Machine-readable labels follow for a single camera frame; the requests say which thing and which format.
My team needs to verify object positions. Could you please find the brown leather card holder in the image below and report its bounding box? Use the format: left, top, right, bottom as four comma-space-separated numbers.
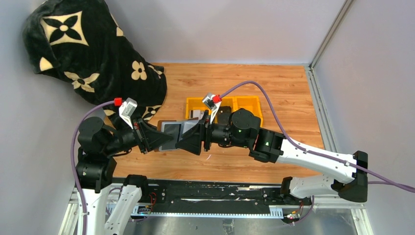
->
153, 118, 200, 153

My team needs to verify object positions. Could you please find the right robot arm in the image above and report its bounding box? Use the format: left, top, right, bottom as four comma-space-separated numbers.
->
176, 108, 368, 203

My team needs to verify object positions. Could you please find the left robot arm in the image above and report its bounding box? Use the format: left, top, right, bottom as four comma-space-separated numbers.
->
75, 117, 173, 235

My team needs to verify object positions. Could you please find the silver cards stack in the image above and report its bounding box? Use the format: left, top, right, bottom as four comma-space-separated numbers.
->
189, 110, 208, 120

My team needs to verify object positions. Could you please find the black cards stack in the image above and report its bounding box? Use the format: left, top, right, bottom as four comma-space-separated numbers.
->
216, 106, 232, 124

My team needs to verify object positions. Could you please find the yellow bin with silver cards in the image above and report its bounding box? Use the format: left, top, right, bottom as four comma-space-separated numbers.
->
185, 97, 211, 119

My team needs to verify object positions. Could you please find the yellow bin with black cards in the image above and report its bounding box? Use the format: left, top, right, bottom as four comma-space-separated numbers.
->
214, 96, 237, 124

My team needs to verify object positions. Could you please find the yellow bin with gold cards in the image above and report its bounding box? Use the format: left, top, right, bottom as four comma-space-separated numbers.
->
234, 95, 263, 127

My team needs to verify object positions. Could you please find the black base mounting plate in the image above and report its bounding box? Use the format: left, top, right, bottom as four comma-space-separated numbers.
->
139, 179, 311, 215

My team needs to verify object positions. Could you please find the black floral plush blanket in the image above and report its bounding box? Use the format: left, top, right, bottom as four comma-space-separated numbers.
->
23, 0, 167, 128

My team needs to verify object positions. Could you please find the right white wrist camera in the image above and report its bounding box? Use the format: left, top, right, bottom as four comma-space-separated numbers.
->
202, 93, 222, 124

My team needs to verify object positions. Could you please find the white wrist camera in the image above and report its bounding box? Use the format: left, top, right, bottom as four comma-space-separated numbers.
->
119, 98, 138, 129
202, 93, 222, 124

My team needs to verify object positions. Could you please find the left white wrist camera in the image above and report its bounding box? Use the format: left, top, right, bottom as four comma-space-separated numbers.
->
119, 98, 138, 129

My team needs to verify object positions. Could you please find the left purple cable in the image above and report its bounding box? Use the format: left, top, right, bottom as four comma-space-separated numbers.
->
70, 97, 122, 235

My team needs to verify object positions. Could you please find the purple cable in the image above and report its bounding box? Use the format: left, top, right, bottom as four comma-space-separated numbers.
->
70, 97, 122, 235
212, 80, 415, 224

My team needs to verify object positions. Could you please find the corner aluminium post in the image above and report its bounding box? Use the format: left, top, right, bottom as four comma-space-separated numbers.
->
304, 0, 354, 149

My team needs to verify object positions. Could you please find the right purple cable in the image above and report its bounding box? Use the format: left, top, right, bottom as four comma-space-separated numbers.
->
212, 80, 415, 224

